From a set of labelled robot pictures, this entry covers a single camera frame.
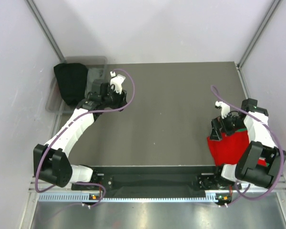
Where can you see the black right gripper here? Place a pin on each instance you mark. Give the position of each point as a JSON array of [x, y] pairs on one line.
[[217, 123]]

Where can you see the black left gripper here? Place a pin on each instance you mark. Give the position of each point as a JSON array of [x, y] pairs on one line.
[[121, 99]]

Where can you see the red t shirt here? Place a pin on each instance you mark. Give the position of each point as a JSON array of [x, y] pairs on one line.
[[230, 149]]

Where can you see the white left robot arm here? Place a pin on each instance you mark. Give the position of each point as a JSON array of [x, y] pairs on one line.
[[51, 160]]

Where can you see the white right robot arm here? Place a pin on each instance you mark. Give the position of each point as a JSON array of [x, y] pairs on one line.
[[262, 159]]

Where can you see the grey t shirt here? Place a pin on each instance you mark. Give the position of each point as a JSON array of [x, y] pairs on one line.
[[93, 74]]

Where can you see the green folded t shirt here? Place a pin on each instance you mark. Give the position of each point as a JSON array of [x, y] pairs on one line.
[[241, 130]]

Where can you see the grey plastic bin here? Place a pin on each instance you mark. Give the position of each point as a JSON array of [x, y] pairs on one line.
[[55, 104]]

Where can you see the black t shirt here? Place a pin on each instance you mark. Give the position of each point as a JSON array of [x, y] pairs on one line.
[[72, 80]]

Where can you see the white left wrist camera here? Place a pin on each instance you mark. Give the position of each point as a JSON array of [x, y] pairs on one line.
[[116, 82]]

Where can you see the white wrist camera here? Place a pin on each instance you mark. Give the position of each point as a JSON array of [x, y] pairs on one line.
[[116, 82], [225, 108]]

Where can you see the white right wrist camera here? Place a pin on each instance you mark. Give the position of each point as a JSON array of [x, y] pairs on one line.
[[225, 108]]

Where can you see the left aluminium corner post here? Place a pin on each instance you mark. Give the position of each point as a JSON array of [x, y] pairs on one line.
[[45, 29]]

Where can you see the aluminium corner post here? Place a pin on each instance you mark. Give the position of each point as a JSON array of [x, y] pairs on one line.
[[45, 29], [259, 31]]

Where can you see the slotted grey cable duct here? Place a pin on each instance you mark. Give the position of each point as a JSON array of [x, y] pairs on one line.
[[93, 198]]

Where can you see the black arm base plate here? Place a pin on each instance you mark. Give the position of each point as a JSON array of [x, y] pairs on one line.
[[195, 177]]

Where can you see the aluminium frame rail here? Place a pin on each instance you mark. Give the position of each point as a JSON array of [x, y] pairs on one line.
[[276, 186]]

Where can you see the right aluminium corner post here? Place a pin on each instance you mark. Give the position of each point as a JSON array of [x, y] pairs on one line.
[[259, 31]]

